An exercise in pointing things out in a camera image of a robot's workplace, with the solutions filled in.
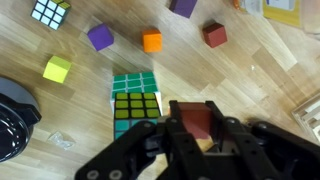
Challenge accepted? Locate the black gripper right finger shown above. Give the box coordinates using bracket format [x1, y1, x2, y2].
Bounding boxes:
[204, 100, 320, 180]

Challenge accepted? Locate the bright purple wooden cube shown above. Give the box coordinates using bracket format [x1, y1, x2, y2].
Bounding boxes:
[87, 23, 115, 52]

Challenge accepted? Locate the small Rubik's cube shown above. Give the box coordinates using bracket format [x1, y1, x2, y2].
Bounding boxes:
[31, 0, 72, 31]

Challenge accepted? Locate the clear acrylic box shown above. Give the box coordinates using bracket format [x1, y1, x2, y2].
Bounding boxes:
[291, 93, 320, 143]

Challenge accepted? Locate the dark purple wooden cube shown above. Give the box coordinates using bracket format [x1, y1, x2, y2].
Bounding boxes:
[168, 0, 198, 19]

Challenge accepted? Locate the clear jar of coloured cubes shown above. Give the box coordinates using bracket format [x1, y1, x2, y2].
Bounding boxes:
[232, 0, 320, 35]

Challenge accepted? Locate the clear plastic scrap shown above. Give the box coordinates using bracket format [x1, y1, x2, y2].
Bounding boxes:
[47, 131, 76, 150]

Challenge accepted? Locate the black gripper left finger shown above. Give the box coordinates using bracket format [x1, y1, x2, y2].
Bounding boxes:
[74, 100, 214, 180]

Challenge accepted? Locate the yellow wooden cube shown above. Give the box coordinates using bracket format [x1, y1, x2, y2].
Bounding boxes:
[42, 55, 72, 84]

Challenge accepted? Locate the Rubik's cube with yellow side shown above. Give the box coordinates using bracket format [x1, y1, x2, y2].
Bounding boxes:
[110, 72, 163, 121]

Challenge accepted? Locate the orange wooden cube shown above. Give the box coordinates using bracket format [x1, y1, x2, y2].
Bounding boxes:
[142, 28, 163, 54]

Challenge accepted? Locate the black lidded pot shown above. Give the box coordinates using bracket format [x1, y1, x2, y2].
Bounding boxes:
[0, 76, 43, 164]

